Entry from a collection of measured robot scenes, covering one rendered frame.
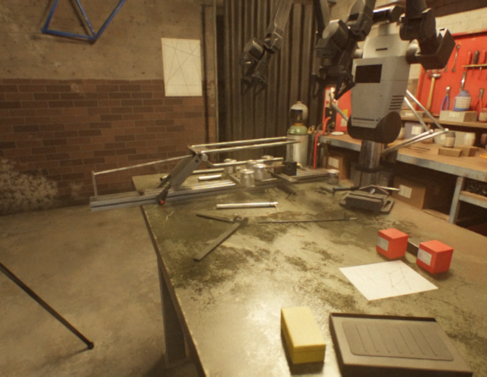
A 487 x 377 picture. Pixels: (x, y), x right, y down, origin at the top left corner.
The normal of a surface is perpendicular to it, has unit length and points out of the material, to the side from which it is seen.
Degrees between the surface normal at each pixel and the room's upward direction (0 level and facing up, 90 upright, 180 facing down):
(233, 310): 0
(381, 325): 0
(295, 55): 89
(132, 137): 90
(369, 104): 90
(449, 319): 0
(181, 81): 90
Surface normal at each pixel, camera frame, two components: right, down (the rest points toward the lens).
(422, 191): -0.95, 0.12
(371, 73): -0.84, 0.17
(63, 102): 0.40, 0.28
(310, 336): 0.00, -0.95
